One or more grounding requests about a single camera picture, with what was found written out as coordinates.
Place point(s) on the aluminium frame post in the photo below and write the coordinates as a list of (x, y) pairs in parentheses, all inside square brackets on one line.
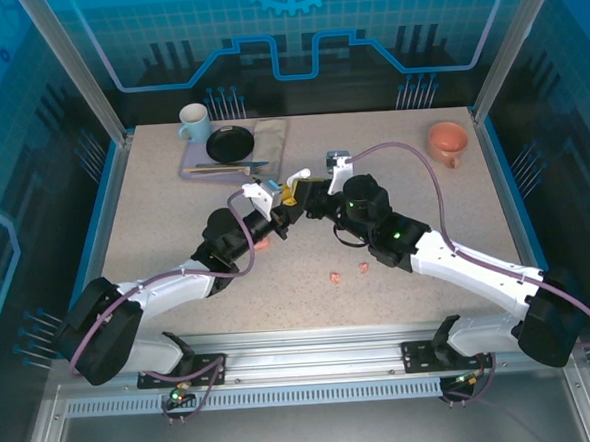
[(75, 69), (514, 42)]

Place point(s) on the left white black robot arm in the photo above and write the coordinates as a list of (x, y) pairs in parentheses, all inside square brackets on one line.
[(168, 284)]

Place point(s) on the lavender placemat tray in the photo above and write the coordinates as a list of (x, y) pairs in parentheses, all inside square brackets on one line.
[(193, 157)]

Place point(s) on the white earbuds charging case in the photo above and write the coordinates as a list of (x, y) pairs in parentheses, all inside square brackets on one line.
[(299, 173)]

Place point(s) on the dark table knife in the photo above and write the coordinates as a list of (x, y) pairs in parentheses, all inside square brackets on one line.
[(221, 165)]

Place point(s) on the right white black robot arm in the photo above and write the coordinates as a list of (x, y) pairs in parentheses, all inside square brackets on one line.
[(468, 260)]

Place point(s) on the orange ceramic cup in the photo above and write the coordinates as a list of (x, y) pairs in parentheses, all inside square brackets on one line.
[(447, 139)]

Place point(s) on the aluminium base frame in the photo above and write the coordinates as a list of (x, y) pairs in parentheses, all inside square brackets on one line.
[(313, 430)]

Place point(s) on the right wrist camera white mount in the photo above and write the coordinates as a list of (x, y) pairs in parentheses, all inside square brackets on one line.
[(339, 170)]

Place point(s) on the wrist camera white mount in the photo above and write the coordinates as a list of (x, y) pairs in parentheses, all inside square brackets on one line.
[(261, 195), (339, 170)]

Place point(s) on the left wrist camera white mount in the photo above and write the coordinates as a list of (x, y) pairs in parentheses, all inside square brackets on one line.
[(261, 195)]

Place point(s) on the pink earbuds charging case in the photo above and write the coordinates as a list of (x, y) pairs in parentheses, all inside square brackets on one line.
[(262, 245)]

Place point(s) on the black round plate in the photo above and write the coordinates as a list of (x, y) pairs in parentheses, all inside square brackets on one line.
[(230, 145)]

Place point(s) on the aluminium side rail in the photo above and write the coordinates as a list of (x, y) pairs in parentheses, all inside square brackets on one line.
[(113, 192), (497, 168)]

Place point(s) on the beige cloth napkin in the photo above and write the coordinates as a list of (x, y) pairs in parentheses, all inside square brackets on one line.
[(272, 142)]

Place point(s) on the aluminium front rail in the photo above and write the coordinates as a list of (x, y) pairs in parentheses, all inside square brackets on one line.
[(308, 355)]

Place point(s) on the light blue mug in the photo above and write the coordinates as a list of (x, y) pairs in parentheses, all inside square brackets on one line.
[(196, 129)]

